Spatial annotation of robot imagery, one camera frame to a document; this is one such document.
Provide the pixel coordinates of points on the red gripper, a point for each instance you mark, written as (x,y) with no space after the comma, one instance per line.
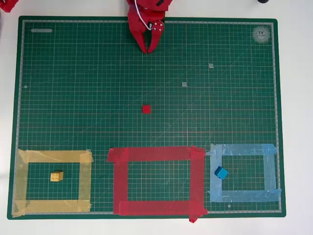
(136,22)

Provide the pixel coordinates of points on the red die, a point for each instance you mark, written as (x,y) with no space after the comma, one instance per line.
(146,109)

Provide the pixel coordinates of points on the red leader arm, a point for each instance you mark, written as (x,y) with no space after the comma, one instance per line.
(8,5)

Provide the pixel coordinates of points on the red robot arm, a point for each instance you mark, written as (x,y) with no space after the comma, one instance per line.
(149,3)

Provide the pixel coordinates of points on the red tape square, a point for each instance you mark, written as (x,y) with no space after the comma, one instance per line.
(121,181)

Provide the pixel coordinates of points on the blue cube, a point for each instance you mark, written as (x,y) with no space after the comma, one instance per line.
(221,173)

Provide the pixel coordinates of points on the yellow die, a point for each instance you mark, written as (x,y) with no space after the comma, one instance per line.
(56,176)

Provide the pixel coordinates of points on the blue tape square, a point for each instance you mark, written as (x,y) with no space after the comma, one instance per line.
(270,171)

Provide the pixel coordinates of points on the yellow tape square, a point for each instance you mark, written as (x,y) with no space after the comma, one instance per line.
(21,181)

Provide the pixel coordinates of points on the green cutting mat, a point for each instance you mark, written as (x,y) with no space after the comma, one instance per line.
(97,98)

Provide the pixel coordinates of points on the black round foot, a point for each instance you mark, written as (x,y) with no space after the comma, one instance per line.
(262,1)

